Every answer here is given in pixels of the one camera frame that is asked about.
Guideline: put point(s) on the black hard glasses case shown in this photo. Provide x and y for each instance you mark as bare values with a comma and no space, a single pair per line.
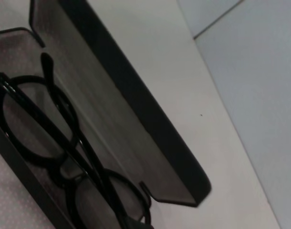
112,119

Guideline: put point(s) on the black round-lens glasses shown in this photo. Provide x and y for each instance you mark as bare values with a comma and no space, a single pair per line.
47,64

